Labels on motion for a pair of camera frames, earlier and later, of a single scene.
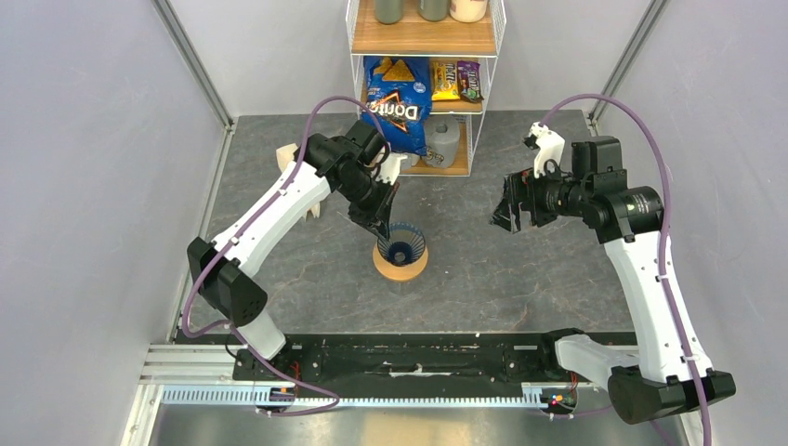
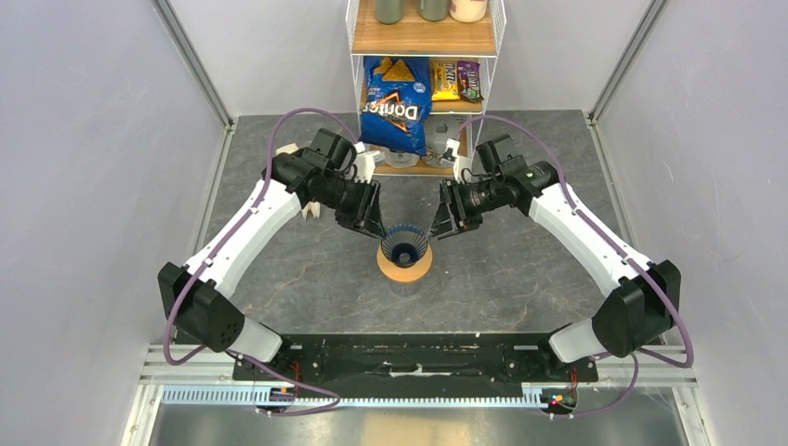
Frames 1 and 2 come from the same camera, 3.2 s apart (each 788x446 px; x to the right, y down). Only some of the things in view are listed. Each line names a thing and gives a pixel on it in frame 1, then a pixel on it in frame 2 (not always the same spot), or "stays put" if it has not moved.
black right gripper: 518,187 to 451,195
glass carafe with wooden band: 400,288 stays put
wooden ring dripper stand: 396,272 stays put
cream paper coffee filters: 285,156 stays put
